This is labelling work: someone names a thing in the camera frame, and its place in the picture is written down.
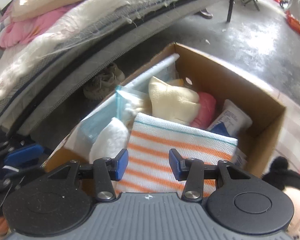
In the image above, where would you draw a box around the orange striped white towel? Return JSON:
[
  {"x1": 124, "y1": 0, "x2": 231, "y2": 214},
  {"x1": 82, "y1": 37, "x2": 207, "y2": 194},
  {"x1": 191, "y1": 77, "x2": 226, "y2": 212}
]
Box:
[{"x1": 115, "y1": 113, "x2": 238, "y2": 194}]

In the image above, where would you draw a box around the black-haired plush doll red dress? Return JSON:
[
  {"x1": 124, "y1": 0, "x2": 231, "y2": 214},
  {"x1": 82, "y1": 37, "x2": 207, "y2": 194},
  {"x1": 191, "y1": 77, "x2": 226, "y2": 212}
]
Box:
[{"x1": 262, "y1": 156, "x2": 300, "y2": 239}]

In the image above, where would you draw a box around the white fluffy cloth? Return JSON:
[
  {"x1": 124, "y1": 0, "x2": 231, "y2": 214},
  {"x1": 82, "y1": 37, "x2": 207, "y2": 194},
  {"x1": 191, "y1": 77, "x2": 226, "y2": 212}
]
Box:
[{"x1": 89, "y1": 118, "x2": 130, "y2": 164}]

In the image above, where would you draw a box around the blue plastic packet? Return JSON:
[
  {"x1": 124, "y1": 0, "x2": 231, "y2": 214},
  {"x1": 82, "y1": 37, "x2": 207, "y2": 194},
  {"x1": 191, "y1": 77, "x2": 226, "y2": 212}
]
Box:
[{"x1": 80, "y1": 83, "x2": 152, "y2": 142}]

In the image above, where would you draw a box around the white tissue pack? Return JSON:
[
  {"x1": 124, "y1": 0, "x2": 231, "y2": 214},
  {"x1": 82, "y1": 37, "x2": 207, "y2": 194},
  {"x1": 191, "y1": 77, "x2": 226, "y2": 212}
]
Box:
[{"x1": 207, "y1": 99, "x2": 253, "y2": 138}]

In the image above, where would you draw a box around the beige plush toy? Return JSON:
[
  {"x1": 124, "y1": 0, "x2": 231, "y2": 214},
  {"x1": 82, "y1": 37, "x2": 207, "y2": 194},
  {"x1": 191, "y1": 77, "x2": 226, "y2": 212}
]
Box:
[{"x1": 148, "y1": 76, "x2": 200, "y2": 125}]

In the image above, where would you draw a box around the pink knitted item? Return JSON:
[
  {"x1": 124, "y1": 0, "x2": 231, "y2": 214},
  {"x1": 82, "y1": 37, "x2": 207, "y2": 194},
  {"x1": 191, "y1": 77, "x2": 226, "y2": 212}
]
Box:
[{"x1": 190, "y1": 92, "x2": 216, "y2": 129}]

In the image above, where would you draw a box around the brown cardboard box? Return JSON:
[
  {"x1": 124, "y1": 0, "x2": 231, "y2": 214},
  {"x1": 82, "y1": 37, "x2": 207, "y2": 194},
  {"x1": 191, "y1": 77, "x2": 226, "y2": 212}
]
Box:
[{"x1": 43, "y1": 42, "x2": 287, "y2": 179}]

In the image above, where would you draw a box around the worn beige sneaker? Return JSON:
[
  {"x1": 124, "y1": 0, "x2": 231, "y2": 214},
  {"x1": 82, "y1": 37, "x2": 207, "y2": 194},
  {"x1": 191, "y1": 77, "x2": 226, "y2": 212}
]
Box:
[{"x1": 83, "y1": 62, "x2": 125, "y2": 101}]

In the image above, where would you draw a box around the plaid floral tablecloth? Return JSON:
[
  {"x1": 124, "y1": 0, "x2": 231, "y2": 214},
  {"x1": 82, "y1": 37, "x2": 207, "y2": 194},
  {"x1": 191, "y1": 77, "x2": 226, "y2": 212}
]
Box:
[{"x1": 272, "y1": 89, "x2": 300, "y2": 173}]

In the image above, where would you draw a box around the pink blanket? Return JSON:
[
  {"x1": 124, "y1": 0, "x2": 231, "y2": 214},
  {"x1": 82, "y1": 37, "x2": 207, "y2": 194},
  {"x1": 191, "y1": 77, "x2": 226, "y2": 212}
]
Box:
[{"x1": 0, "y1": 3, "x2": 78, "y2": 49}]

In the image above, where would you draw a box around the bed with mattress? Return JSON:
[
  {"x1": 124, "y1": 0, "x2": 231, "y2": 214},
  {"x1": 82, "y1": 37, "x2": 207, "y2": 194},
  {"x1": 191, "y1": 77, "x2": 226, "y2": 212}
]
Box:
[{"x1": 0, "y1": 0, "x2": 220, "y2": 135}]

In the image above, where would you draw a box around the red orange bag on floor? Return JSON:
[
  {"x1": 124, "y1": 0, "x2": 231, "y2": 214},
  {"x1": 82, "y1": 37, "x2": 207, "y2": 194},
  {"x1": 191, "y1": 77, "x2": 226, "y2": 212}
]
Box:
[{"x1": 285, "y1": 10, "x2": 300, "y2": 34}]

